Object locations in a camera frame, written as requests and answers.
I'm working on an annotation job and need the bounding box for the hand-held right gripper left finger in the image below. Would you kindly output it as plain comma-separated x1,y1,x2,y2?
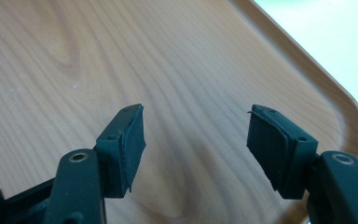
44,104,147,224

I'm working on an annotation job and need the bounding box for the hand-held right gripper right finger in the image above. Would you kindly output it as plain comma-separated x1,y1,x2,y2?
246,104,358,224

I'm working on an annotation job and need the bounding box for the wooden tray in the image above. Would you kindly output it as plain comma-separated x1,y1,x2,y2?
0,0,358,224

